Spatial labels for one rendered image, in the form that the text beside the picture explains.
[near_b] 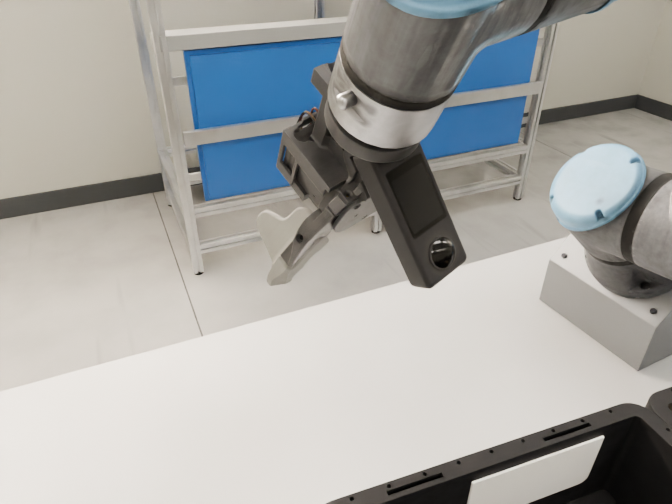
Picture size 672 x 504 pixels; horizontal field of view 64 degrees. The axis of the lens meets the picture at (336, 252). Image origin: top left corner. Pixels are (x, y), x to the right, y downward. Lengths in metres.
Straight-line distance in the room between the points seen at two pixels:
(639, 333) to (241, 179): 1.59
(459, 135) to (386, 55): 2.24
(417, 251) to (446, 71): 0.14
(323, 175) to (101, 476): 0.50
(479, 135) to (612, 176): 1.91
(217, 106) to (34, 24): 1.05
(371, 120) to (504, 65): 2.25
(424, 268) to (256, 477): 0.40
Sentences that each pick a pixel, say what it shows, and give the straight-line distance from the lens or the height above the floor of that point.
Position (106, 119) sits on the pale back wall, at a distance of 2.89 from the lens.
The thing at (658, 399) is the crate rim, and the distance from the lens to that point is 0.55.
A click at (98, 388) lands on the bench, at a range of 0.87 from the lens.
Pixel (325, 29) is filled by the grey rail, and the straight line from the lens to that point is 2.08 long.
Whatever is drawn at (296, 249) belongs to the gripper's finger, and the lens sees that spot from 0.44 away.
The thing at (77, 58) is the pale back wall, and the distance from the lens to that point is 2.82.
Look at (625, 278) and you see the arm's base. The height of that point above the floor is 0.84.
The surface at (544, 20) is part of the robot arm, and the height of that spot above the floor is 1.23.
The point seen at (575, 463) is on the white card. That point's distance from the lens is 0.52.
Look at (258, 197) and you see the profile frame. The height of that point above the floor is 0.30.
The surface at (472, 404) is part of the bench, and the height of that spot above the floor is 0.70.
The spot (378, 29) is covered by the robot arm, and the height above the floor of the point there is 1.23.
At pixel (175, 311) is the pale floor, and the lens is 2.12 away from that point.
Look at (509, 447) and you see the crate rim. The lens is 0.47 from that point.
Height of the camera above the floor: 1.28
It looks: 33 degrees down
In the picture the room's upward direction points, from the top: straight up
